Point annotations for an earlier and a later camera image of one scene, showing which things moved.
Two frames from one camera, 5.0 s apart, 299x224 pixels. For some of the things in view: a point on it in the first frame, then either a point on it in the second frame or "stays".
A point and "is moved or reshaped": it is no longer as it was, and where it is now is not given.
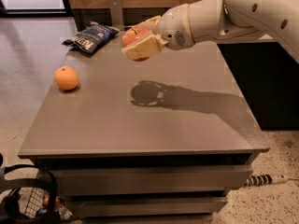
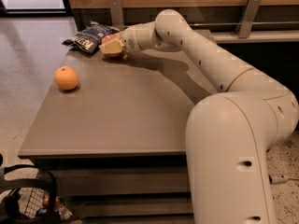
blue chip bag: (92, 38) stays
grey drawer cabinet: (159, 141) stays
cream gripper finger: (149, 24) → (116, 36)
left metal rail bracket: (116, 10) stays
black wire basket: (29, 201) stays
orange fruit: (66, 77) stays
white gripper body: (174, 28) → (128, 40)
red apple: (132, 36) is moved or reshaped
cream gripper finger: (145, 48) → (111, 47)
